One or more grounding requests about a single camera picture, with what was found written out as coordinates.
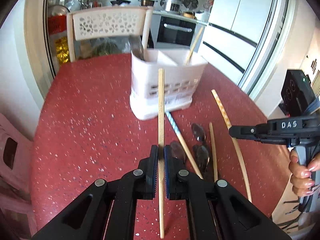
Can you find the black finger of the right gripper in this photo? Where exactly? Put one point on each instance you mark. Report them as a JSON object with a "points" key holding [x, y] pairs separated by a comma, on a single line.
{"points": [[256, 133]]}

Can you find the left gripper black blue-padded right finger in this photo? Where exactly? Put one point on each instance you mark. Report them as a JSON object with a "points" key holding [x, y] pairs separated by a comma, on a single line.
{"points": [[216, 210]]}

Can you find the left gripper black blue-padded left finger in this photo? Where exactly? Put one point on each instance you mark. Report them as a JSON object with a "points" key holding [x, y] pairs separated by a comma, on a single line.
{"points": [[106, 209]]}

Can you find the plain wooden chopstick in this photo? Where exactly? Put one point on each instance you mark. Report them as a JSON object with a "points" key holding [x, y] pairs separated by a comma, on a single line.
{"points": [[192, 47], [215, 169], [161, 181]]}

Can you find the black handled metal spoon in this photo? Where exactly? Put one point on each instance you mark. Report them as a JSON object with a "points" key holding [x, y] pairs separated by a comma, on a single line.
{"points": [[198, 132], [201, 157], [177, 151], [136, 47]]}

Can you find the blue patterned wooden chopstick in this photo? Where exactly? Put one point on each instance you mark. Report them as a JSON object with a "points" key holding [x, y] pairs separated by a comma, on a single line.
{"points": [[183, 144]]}

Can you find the person's right hand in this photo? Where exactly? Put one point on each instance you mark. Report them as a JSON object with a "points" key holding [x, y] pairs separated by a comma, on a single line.
{"points": [[300, 177]]}

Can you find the white plastic utensil holder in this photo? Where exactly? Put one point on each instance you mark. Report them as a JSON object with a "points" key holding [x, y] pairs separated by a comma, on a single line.
{"points": [[181, 79]]}

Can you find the pink plastic stool stack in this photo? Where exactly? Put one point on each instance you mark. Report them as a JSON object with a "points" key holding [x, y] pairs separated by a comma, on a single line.
{"points": [[15, 160]]}

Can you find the white refrigerator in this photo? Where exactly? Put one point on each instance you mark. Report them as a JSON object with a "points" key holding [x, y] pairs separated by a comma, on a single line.
{"points": [[231, 37]]}

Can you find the built-in black oven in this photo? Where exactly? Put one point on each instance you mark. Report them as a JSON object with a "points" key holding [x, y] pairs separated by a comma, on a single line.
{"points": [[175, 31]]}

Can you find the silver rice cooker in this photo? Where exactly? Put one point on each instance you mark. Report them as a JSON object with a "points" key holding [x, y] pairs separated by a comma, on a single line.
{"points": [[173, 6]]}

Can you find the gold foil package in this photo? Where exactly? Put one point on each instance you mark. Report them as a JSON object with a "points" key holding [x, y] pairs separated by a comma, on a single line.
{"points": [[62, 50]]}

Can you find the steel cooking pot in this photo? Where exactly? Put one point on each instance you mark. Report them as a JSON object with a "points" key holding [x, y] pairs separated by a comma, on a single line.
{"points": [[147, 3]]}

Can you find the white perforated plastic chair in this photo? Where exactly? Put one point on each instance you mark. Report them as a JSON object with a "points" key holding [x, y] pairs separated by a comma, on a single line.
{"points": [[109, 21]]}

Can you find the black wok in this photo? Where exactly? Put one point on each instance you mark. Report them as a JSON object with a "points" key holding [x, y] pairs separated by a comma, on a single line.
{"points": [[120, 2]]}

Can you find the red plastic basket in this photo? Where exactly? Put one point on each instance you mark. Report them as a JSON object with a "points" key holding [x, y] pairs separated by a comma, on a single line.
{"points": [[57, 24]]}

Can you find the steel wok lid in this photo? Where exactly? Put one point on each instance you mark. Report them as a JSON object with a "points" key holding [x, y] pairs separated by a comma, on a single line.
{"points": [[57, 10]]}

